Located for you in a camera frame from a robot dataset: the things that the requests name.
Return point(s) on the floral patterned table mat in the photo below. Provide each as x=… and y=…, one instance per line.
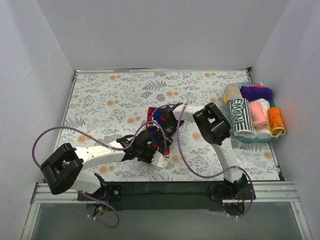
x=108, y=106

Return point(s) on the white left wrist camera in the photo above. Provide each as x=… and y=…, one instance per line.
x=160, y=160

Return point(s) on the striped lemon rolled towel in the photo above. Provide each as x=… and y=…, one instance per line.
x=241, y=118

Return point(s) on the teal towel tray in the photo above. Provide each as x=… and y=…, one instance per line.
x=245, y=139

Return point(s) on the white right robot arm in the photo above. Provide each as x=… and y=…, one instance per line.
x=215, y=130

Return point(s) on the orange rolled towel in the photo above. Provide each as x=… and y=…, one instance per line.
x=276, y=125

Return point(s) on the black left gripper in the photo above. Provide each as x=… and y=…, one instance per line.
x=149, y=152

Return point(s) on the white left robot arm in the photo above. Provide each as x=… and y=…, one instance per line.
x=64, y=168

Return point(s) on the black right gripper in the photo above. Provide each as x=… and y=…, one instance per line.
x=166, y=132

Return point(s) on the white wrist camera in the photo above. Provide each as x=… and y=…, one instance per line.
x=152, y=123
x=160, y=160

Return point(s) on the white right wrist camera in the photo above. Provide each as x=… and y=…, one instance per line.
x=152, y=123

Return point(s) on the red and blue towel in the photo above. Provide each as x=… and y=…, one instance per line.
x=154, y=114

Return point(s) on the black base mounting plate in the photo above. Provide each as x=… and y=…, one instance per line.
x=165, y=195

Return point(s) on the grey yellow rolled towel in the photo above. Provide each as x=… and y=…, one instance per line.
x=232, y=92

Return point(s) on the purple rolled towel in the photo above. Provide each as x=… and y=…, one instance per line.
x=252, y=93

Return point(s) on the white rolled towel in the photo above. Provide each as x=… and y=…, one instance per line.
x=264, y=132

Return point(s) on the pink panda towel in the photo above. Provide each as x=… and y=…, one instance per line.
x=258, y=118

